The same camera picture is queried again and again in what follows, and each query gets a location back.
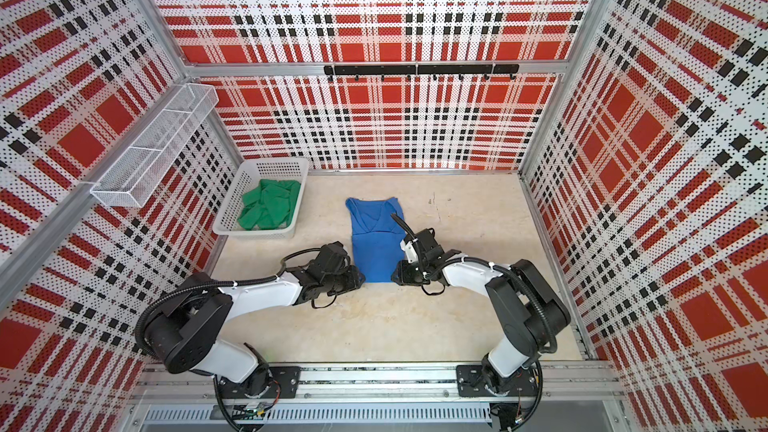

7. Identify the blue tank top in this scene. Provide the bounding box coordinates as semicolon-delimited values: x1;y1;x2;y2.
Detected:
345;197;405;283

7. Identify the green tank top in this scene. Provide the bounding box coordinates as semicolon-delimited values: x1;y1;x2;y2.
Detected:
238;179;301;231

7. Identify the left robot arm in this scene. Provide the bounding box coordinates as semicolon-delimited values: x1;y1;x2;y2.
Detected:
134;242;365;397

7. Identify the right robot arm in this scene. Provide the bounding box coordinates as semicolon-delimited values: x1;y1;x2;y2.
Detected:
391;227;571;381

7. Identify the white plastic laundry basket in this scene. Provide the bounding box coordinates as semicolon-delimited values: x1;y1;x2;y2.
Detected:
214;157;309;239

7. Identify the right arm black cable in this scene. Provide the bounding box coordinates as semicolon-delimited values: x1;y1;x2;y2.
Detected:
389;212;559;432

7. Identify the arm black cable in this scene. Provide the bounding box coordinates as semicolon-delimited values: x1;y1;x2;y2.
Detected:
389;212;559;432
133;245;343;432

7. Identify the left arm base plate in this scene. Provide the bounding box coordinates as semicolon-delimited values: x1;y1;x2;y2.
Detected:
217;366;301;400

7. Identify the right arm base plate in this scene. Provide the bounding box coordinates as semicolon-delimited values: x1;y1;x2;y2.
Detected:
456;364;538;398

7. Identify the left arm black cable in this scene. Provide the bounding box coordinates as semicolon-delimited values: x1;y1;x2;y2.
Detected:
133;245;343;432

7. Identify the black wall hook rail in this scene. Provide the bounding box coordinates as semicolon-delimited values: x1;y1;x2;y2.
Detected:
323;63;520;79

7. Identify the aluminium front rail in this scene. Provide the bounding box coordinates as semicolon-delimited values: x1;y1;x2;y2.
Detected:
129;361;624;405

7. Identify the white wire wall shelf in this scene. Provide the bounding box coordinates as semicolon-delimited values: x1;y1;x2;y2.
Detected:
91;83;218;208

